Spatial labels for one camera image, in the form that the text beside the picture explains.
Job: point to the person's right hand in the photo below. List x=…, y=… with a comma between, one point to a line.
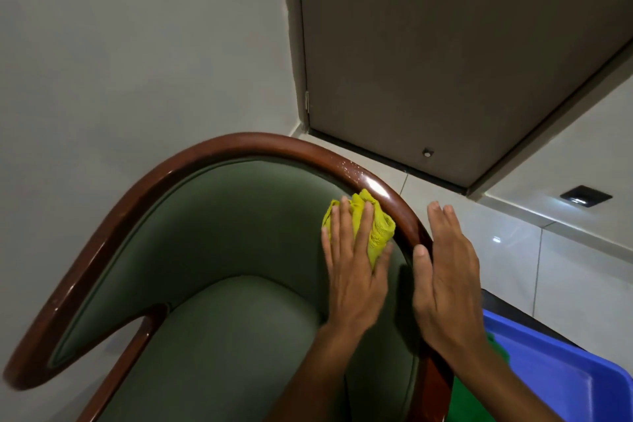
x=447, y=298

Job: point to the person's left hand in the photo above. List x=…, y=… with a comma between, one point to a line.
x=352, y=288

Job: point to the person's left little finger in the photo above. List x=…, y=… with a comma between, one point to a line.
x=326, y=246

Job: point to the person's left thumb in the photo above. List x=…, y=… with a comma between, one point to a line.
x=383, y=261

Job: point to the person's right middle finger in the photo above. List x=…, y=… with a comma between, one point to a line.
x=451, y=226

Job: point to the person's right thumb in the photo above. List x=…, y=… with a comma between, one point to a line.
x=421, y=268

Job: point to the person's left middle finger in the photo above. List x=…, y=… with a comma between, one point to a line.
x=347, y=226

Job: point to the yellow cleaning cloth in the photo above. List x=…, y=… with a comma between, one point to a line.
x=381, y=229

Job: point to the person's left forearm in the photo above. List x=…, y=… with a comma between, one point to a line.
x=316, y=377

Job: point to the person's right forearm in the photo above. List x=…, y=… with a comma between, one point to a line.
x=499, y=387

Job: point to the metal door hinge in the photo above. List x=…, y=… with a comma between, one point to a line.
x=306, y=103

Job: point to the black floor socket plate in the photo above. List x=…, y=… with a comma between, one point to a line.
x=586, y=196

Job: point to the blue plastic bin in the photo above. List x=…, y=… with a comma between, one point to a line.
x=554, y=377

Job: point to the grey-brown door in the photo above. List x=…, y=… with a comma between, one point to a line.
x=445, y=51

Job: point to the green armchair with wooden frame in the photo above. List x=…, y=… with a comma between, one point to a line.
x=222, y=288

